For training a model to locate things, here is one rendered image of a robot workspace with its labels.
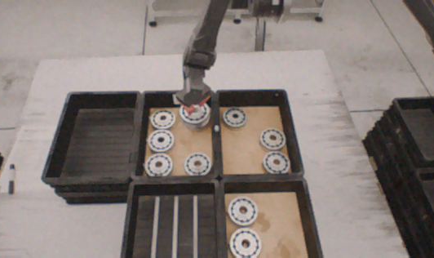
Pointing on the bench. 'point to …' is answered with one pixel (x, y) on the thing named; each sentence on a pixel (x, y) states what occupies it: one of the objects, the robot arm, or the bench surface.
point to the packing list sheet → (28, 158)
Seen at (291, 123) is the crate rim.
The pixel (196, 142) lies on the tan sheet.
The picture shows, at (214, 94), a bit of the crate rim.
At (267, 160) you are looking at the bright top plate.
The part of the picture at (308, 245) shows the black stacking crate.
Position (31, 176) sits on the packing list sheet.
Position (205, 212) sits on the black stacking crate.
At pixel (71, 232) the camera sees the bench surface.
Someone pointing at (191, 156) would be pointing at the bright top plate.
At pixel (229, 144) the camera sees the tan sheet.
